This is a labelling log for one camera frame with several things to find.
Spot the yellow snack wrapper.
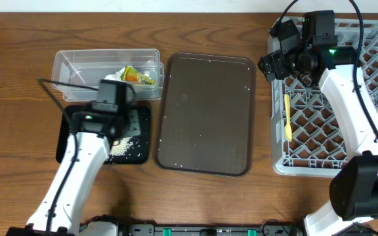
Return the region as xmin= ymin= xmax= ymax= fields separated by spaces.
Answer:
xmin=120 ymin=66 xmax=156 ymax=85

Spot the white tissue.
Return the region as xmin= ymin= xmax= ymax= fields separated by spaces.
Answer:
xmin=105 ymin=68 xmax=125 ymax=81

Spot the yellow plastic spoon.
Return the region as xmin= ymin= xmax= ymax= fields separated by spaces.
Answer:
xmin=283 ymin=94 xmax=293 ymax=142

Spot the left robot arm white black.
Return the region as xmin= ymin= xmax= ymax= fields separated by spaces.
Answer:
xmin=7 ymin=105 xmax=151 ymax=235

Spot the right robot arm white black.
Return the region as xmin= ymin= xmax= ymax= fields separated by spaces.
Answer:
xmin=258 ymin=46 xmax=378 ymax=235

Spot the grey dishwasher rack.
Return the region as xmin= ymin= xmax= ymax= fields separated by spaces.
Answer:
xmin=270 ymin=20 xmax=378 ymax=178

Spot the clear plastic waste bin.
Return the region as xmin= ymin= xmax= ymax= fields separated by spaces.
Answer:
xmin=52 ymin=49 xmax=164 ymax=102

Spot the black tray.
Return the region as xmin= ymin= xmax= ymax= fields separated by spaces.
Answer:
xmin=55 ymin=105 xmax=151 ymax=165

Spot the pile of white rice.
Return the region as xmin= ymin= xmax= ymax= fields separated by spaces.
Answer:
xmin=109 ymin=137 xmax=133 ymax=157

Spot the dark brown serving tray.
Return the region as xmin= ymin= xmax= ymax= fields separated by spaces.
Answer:
xmin=153 ymin=52 xmax=256 ymax=177

